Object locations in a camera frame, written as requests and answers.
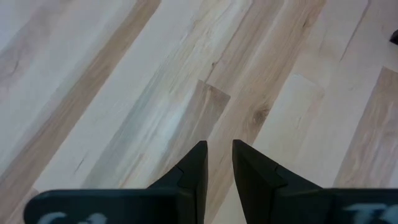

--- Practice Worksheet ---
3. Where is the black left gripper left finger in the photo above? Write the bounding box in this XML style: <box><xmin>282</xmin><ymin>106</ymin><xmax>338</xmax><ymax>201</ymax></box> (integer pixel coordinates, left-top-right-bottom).
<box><xmin>148</xmin><ymin>140</ymin><xmax>208</xmax><ymax>224</ymax></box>

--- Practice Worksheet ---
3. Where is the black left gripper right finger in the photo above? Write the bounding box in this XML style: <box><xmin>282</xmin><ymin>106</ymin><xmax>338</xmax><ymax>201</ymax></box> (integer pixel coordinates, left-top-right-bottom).
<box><xmin>232</xmin><ymin>139</ymin><xmax>323</xmax><ymax>224</ymax></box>

